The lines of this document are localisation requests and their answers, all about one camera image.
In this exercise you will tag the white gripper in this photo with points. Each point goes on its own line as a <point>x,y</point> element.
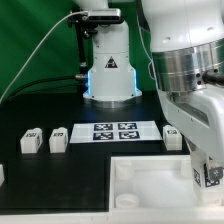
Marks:
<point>200,120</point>

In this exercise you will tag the white obstacle fixture left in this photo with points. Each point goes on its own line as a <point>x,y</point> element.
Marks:
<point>2,176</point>

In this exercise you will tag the white square tabletop part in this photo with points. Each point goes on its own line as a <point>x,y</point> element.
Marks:
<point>155,182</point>

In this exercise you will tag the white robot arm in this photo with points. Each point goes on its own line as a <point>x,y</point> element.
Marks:
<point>187,46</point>

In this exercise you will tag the black camera on stand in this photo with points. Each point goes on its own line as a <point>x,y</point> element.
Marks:
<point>86,24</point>

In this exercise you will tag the white marker sheet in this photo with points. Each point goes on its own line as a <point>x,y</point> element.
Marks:
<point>115,132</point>

